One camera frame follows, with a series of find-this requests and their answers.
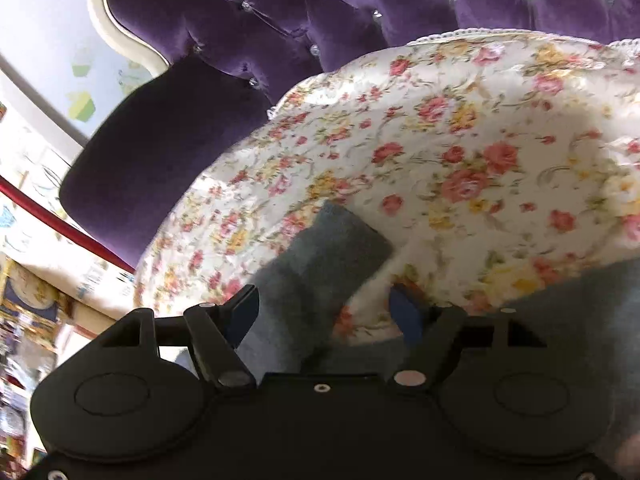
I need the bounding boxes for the purple tufted chaise lounge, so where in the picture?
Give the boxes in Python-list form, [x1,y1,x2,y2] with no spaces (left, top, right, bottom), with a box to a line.
[60,0,639,264]

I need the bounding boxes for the floral bed cover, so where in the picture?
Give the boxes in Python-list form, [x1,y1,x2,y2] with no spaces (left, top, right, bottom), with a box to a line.
[134,30,639,344]

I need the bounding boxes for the grey knit garment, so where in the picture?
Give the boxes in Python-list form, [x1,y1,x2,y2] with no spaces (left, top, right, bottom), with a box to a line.
[169,199,640,480]

